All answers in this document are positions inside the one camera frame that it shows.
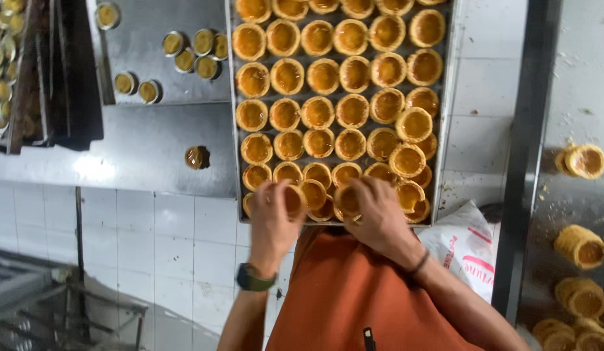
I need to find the person's right hand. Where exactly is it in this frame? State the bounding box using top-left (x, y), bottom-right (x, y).
top-left (342, 175), bottom-right (428, 272)

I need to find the person's left hand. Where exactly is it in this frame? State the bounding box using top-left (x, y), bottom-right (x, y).
top-left (247, 179), bottom-right (308, 275)

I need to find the single golden egg tart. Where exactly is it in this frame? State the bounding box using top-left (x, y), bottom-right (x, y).
top-left (333, 184), bottom-right (363, 221)
top-left (283, 184), bottom-right (309, 220)

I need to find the black wrist band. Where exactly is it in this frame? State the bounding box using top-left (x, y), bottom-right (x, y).
top-left (408, 250), bottom-right (431, 275)

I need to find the black green wrist watch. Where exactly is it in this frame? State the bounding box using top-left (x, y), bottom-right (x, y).
top-left (236, 262), bottom-right (278, 293)

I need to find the lone dark tart in tin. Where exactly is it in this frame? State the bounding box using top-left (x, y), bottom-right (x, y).
top-left (184, 145), bottom-right (211, 171)

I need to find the orange shirt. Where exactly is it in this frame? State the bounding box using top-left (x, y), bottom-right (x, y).
top-left (265, 226), bottom-right (484, 351)

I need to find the batch of baked egg tarts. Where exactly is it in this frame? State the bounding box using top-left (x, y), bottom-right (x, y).
top-left (232, 0), bottom-right (448, 225)

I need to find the white sack with red print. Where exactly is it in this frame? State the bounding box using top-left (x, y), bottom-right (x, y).
top-left (417, 199), bottom-right (500, 304)

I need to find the large metal baking tray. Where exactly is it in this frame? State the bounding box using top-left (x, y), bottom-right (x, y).
top-left (225, 0), bottom-right (459, 228)

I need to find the group of tarts in tins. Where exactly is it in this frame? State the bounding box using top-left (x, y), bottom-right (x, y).
top-left (95, 1), bottom-right (230, 105)

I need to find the stack of pastry tart shells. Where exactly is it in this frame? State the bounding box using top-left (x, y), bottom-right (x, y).
top-left (554, 143), bottom-right (604, 180)
top-left (573, 316), bottom-right (604, 351)
top-left (532, 319), bottom-right (576, 351)
top-left (553, 224), bottom-right (604, 271)
top-left (554, 277), bottom-right (604, 319)

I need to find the small metal baking tray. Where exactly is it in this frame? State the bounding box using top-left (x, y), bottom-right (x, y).
top-left (85, 0), bottom-right (232, 107)

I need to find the dark rack with tart trays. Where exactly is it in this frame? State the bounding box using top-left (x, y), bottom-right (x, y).
top-left (0, 0), bottom-right (105, 156)

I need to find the dark metal post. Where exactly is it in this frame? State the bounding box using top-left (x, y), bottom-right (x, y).
top-left (491, 0), bottom-right (565, 326)

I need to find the grey metal frame stand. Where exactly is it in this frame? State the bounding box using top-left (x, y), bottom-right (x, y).
top-left (0, 248), bottom-right (149, 351)

